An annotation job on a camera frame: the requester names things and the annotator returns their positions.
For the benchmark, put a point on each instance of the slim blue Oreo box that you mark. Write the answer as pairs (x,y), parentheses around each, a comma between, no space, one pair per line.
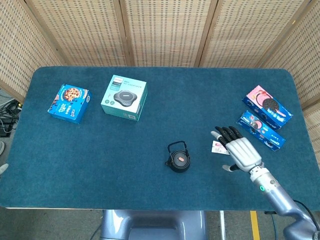
(262,132)

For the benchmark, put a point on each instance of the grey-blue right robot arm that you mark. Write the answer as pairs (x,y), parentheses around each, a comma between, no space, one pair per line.
(275,197)

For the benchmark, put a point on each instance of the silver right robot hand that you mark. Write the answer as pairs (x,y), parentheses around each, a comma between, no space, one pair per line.
(241,151)

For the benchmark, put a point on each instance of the grey-blue robot torso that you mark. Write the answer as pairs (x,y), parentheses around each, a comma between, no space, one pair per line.
(155,225)

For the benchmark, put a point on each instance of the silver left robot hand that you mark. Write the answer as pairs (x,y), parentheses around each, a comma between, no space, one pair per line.
(3,168)

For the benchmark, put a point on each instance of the woven bamboo folding screen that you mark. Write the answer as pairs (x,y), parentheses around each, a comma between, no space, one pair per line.
(170,30)

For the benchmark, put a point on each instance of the blue table carpet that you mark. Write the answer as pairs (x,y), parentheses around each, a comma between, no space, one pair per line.
(112,162)

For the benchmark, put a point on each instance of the small white pink packet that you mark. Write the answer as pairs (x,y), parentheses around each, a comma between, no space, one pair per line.
(217,149)

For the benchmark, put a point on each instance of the blue chocolate chip cookie box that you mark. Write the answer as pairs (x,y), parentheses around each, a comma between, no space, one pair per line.
(68,103)

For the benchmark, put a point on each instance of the Oreo box with pink top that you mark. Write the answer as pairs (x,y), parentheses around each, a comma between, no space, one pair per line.
(268,106)

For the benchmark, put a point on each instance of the teal speakerphone box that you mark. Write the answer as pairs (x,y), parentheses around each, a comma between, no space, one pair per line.
(123,98)

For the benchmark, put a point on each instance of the grey shoe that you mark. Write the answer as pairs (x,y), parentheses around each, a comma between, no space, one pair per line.
(1,148)

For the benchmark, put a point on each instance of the black kettle with orange button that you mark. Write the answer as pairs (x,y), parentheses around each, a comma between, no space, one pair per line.
(180,162)

